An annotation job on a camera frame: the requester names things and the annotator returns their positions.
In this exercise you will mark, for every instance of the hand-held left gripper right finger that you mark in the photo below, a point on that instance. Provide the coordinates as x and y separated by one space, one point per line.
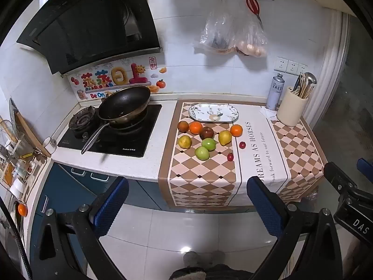
265 207

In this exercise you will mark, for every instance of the bundle of chopsticks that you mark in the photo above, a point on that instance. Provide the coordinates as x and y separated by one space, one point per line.
300 87

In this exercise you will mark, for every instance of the wooden cutting board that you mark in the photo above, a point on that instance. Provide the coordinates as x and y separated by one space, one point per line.
29 134

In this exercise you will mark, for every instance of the dish rack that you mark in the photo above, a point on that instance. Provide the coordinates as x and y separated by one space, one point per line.
17 166

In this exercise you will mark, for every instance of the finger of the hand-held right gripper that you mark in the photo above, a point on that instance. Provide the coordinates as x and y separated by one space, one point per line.
338 178
366 165

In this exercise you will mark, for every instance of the small orange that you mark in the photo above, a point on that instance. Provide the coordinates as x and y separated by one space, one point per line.
22 210

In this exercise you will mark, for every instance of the red cherry tomato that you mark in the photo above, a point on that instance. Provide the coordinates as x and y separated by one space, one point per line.
230 157
242 144

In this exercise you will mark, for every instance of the metal ladle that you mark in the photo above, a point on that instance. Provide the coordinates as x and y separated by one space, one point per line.
310 78

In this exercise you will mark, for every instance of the yellow pear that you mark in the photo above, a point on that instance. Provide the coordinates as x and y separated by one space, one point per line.
225 137
184 141

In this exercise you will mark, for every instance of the small dark red tomato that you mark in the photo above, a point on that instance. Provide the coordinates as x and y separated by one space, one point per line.
183 126

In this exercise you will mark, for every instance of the plastic bag with onions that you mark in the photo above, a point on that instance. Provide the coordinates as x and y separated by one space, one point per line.
252 43

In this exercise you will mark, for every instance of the silver spray bottle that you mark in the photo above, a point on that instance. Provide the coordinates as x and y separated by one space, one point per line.
275 93

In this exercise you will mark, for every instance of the cream utensil holder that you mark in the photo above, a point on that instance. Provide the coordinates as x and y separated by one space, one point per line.
291 110

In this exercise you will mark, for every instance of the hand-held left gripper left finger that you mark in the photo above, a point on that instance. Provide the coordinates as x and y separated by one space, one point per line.
112 207

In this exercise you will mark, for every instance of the white tissue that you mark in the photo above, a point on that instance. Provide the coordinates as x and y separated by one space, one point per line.
266 112

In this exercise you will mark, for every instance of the black range hood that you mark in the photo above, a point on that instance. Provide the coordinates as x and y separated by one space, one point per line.
87 20

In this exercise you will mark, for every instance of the white cup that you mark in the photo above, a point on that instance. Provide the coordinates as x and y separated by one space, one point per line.
50 145

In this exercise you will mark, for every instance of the white door frame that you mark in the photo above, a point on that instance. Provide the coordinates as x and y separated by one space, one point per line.
332 64

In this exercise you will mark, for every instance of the person's dark clothing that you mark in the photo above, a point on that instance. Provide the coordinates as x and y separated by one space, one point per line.
215 272

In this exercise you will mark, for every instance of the plastic bag with dark contents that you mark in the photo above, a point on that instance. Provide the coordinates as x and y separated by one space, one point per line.
217 38

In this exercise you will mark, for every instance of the green apple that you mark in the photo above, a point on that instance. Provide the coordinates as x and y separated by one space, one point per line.
202 152
209 144

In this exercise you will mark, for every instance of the black glass gas stove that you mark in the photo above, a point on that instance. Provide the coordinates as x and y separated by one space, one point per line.
131 143

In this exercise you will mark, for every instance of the blue kitchen cabinet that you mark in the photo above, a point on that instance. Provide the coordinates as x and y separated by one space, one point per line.
64 186

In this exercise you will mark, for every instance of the person's foot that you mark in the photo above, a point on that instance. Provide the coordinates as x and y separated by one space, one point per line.
191 259
217 257

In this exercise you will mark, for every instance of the patterned oval plate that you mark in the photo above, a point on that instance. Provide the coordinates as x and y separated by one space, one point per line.
204 113

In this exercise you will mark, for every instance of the colourful wall sticker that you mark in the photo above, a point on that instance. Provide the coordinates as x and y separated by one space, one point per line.
96 78

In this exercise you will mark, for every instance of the checkered table runner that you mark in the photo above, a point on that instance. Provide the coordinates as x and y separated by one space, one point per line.
204 180

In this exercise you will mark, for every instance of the white wall socket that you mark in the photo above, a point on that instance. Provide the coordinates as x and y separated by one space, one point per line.
292 66
281 64
302 69

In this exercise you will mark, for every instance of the large dark red tomato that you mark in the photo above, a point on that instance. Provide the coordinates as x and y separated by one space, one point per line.
207 132

